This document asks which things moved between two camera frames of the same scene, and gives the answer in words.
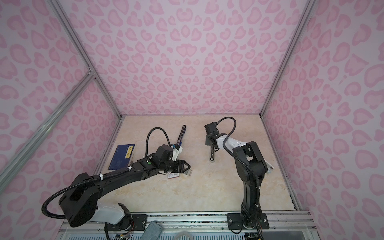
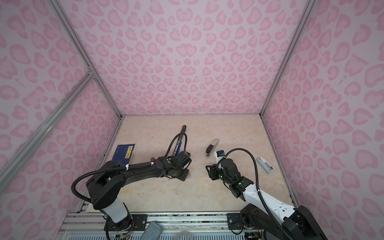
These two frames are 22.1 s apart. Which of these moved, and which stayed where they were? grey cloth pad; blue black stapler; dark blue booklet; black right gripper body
Moved: black right gripper body
Stayed: dark blue booklet; blue black stapler; grey cloth pad
